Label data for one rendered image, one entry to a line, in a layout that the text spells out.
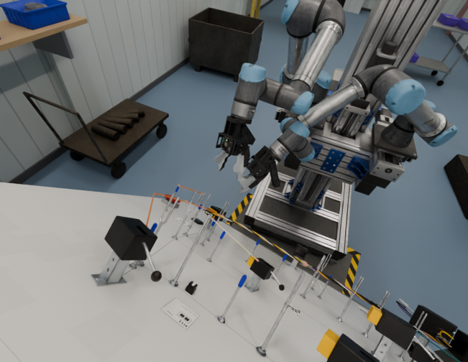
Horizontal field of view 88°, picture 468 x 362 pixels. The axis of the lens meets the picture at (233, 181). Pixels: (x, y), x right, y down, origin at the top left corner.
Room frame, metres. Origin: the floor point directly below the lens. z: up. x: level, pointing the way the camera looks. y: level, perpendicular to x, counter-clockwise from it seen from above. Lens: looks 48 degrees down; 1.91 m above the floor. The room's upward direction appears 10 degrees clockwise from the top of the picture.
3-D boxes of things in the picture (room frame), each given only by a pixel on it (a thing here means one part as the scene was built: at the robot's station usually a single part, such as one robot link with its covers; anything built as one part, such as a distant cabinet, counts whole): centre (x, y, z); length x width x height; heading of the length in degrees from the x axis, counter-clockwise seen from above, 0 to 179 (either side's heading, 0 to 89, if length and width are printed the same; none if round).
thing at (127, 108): (1.91, 1.27, 0.41); 1.04 x 0.62 x 0.82; 167
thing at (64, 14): (1.80, 1.53, 1.28); 0.32 x 0.22 x 0.11; 166
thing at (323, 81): (1.31, -0.35, 1.33); 0.13 x 0.12 x 0.14; 70
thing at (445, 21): (5.54, -3.30, 0.54); 1.11 x 0.65 x 1.09; 74
